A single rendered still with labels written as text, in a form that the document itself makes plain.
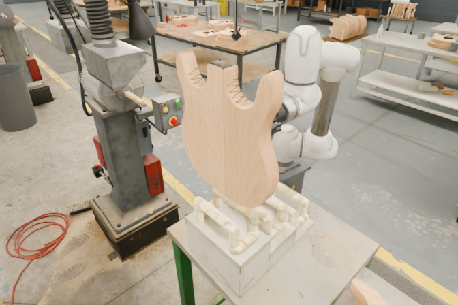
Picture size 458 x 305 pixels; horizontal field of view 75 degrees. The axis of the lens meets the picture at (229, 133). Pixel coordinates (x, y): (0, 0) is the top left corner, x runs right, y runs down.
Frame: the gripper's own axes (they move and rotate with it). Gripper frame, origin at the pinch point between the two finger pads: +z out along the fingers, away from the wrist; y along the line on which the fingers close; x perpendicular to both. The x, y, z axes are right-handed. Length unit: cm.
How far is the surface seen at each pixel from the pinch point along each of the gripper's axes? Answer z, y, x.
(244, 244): 4.7, -10.1, -32.3
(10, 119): 18, 361, -129
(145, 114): -29, 106, -43
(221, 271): 9.6, -4.9, -46.7
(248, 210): -0.8, -6.5, -24.7
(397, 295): -31, -48, -56
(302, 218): -30, -10, -49
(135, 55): -11, 69, 6
